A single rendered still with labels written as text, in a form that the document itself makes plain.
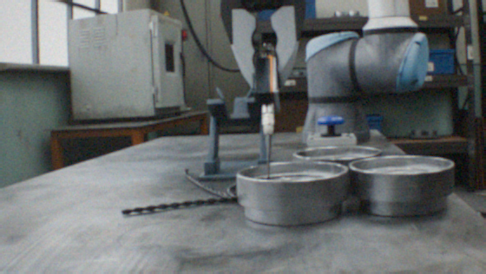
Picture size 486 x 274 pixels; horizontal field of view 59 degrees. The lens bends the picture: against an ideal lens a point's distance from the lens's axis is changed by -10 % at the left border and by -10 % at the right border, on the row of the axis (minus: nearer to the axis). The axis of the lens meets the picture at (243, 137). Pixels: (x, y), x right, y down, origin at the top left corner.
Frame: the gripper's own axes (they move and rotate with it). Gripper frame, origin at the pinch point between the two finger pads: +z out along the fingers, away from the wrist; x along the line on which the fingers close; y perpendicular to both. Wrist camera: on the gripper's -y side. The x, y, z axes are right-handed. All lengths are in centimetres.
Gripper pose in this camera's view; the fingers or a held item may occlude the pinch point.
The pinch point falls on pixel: (266, 75)
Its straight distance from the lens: 53.4
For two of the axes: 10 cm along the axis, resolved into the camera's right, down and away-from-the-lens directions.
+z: 0.5, 9.9, 0.9
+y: 1.2, -1.0, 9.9
